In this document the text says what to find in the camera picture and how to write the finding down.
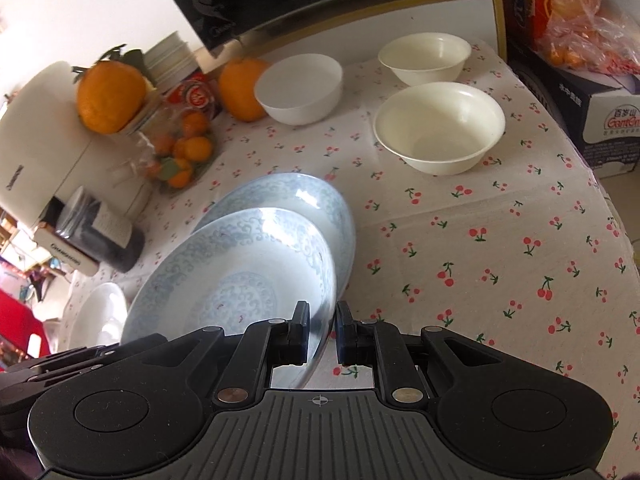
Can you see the white deep bowl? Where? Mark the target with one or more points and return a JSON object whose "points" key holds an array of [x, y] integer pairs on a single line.
{"points": [[300, 90]]}

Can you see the red instant noodle cup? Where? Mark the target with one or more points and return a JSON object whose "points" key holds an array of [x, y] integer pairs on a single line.
{"points": [[197, 92]]}

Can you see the cherry print tablecloth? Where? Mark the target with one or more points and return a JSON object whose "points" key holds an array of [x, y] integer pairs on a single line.
{"points": [[450, 240]]}

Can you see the dark cardboard box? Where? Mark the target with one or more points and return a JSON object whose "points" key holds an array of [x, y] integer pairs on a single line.
{"points": [[590, 110]]}

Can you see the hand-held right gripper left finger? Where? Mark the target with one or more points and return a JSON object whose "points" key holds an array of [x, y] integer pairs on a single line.
{"points": [[300, 332]]}

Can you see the small cream bowl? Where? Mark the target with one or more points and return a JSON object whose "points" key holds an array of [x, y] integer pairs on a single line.
{"points": [[425, 57]]}

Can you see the plastic bag of oranges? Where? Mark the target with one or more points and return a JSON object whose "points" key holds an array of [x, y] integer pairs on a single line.
{"points": [[595, 35]]}

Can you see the white kitchen appliance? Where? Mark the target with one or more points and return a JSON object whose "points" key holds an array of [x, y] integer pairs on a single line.
{"points": [[50, 140]]}

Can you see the blue patterned plate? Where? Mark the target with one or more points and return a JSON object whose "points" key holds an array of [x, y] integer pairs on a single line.
{"points": [[300, 200], [225, 280]]}

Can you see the large orange with leaves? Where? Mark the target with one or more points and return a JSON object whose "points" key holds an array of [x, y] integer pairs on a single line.
{"points": [[107, 97]]}

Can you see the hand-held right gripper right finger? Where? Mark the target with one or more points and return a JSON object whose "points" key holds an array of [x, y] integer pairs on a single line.
{"points": [[345, 334]]}

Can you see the small white box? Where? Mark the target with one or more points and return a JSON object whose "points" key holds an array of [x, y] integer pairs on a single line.
{"points": [[65, 252]]}

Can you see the white embossed plate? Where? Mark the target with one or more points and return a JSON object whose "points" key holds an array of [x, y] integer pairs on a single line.
{"points": [[97, 315]]}

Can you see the large cream bowl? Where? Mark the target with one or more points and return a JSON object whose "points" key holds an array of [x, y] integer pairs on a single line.
{"points": [[440, 125]]}

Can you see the stack of white cups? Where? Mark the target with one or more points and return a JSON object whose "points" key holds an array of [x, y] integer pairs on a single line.
{"points": [[167, 60]]}

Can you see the dark glass jar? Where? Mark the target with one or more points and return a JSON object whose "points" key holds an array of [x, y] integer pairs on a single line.
{"points": [[100, 232]]}

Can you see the glass jar of small oranges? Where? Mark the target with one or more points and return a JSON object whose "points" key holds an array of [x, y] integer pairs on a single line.
{"points": [[182, 152]]}

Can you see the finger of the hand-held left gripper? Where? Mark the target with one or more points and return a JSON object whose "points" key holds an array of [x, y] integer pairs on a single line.
{"points": [[100, 355]]}

